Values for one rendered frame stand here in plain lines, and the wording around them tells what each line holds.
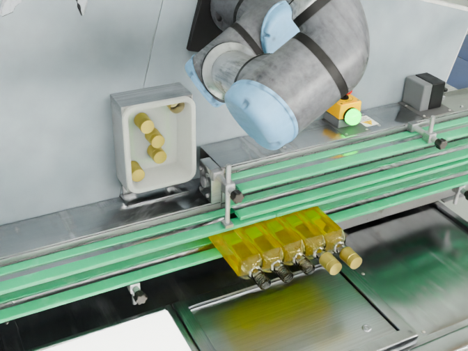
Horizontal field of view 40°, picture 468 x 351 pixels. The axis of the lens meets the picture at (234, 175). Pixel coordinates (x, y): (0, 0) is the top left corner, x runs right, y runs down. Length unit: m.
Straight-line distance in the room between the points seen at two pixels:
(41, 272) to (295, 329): 0.58
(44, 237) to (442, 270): 1.03
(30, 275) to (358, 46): 0.85
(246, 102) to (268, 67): 0.06
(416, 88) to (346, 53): 1.00
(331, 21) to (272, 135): 0.18
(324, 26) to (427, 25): 1.01
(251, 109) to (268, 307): 0.76
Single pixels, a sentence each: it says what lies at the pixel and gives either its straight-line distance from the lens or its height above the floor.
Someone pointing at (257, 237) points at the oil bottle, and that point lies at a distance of 1.53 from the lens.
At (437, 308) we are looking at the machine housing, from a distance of 1.71.
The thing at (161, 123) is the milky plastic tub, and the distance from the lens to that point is 1.55.
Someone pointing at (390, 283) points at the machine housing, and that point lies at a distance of 1.75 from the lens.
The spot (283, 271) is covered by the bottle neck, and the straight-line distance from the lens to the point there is 1.46.
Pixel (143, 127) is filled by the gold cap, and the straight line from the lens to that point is 1.49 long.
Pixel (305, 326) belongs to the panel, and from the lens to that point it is 1.54.
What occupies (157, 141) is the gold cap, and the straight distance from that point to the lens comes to 1.51.
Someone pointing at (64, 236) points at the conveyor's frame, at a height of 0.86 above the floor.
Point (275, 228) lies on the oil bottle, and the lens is 1.56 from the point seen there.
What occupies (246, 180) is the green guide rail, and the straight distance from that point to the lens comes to 1.54.
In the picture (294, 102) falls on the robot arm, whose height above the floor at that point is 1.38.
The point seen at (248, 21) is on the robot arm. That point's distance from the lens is 1.35.
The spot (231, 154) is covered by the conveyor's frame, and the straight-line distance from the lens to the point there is 1.60.
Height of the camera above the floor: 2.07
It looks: 49 degrees down
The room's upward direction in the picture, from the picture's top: 136 degrees clockwise
